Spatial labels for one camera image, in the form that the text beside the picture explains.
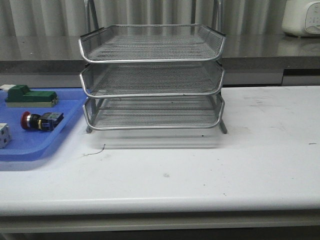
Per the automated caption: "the red emergency stop button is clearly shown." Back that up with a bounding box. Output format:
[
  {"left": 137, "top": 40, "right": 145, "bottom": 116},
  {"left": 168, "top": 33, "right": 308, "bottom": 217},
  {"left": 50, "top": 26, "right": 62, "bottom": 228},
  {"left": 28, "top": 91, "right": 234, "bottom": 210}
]
[{"left": 20, "top": 111, "right": 64, "bottom": 132}]

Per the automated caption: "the silver mesh top tray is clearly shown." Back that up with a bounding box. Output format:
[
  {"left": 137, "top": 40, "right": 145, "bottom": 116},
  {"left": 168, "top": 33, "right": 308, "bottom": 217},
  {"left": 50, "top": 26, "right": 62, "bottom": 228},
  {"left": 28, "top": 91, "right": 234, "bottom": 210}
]
[{"left": 78, "top": 24, "right": 226, "bottom": 64}]

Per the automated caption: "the blue plastic tray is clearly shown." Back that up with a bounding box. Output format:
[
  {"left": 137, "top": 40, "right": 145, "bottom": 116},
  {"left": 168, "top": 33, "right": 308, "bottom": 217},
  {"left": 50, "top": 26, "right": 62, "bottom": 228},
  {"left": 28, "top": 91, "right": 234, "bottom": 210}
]
[{"left": 0, "top": 88, "right": 86, "bottom": 162}]

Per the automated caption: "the green terminal block module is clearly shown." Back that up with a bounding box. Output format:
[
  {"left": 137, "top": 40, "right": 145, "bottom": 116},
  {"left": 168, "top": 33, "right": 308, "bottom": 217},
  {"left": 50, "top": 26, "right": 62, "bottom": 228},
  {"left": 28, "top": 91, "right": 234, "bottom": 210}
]
[{"left": 4, "top": 84, "right": 58, "bottom": 108}]

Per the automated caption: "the white connector piece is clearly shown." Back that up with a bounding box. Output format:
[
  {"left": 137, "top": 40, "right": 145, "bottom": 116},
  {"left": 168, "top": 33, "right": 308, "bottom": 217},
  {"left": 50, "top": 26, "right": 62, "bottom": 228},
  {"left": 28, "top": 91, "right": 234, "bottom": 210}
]
[{"left": 0, "top": 84, "right": 16, "bottom": 92}]

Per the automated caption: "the white appliance on counter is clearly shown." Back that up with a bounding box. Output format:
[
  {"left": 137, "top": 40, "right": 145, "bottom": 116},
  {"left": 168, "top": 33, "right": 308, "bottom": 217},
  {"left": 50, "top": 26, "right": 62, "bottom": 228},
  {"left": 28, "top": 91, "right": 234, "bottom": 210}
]
[{"left": 281, "top": 0, "right": 320, "bottom": 37}]

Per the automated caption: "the silver metal rack frame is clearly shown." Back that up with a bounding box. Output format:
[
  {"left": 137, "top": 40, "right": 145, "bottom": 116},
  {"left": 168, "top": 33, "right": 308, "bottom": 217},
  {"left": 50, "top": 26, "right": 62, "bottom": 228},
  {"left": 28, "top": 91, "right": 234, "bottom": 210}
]
[{"left": 84, "top": 0, "right": 227, "bottom": 133}]

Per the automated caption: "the thin stray wire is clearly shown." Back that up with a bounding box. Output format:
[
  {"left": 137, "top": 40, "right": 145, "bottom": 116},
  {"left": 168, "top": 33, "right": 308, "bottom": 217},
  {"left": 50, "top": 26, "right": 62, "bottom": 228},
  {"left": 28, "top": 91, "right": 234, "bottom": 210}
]
[{"left": 81, "top": 143, "right": 107, "bottom": 157}]

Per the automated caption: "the white grey switch block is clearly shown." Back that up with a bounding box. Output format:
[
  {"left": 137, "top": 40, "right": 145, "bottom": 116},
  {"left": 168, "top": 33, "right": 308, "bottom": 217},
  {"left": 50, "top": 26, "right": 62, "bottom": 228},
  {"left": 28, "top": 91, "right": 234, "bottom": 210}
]
[{"left": 0, "top": 123, "right": 12, "bottom": 149}]

